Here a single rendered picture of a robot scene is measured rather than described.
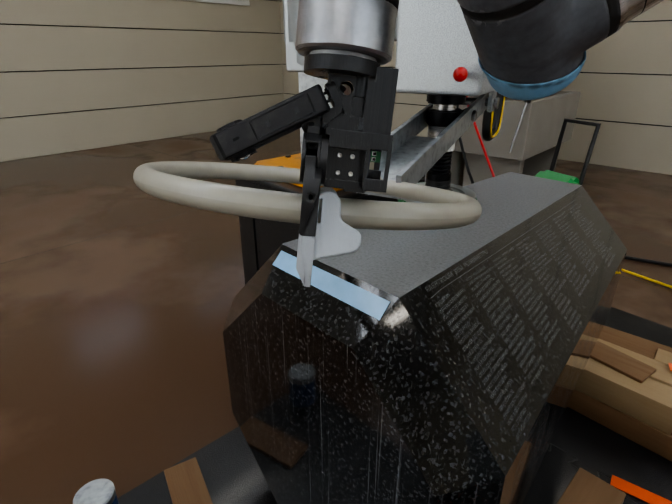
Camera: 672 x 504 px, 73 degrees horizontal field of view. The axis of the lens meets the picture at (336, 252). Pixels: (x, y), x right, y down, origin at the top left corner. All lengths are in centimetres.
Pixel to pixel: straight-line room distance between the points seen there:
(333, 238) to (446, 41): 81
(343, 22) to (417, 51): 78
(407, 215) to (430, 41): 75
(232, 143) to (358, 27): 15
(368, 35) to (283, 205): 17
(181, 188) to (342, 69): 21
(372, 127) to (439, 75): 74
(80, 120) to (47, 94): 46
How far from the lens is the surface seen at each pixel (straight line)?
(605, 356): 193
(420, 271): 91
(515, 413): 93
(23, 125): 684
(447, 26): 117
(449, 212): 52
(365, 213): 45
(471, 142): 418
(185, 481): 160
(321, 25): 42
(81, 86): 703
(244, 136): 43
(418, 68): 119
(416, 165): 92
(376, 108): 44
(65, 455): 187
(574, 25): 47
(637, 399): 184
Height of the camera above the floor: 123
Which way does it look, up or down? 24 degrees down
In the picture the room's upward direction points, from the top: straight up
